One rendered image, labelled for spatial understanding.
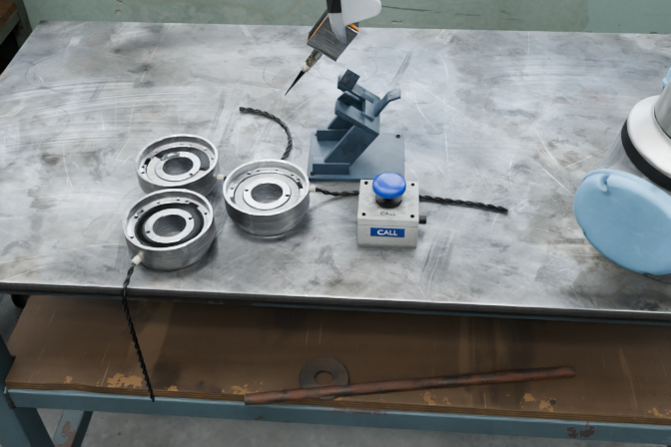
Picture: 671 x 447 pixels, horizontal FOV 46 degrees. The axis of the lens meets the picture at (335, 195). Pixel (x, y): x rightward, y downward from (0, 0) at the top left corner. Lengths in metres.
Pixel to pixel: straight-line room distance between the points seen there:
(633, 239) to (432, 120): 0.45
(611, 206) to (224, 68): 0.71
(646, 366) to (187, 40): 0.87
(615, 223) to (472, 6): 1.92
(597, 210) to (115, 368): 0.72
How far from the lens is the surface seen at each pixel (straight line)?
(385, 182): 0.90
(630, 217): 0.74
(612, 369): 1.18
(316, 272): 0.90
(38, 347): 1.24
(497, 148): 1.09
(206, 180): 0.99
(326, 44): 0.94
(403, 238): 0.92
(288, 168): 0.99
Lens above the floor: 1.46
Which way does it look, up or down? 42 degrees down
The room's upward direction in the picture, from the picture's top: 1 degrees counter-clockwise
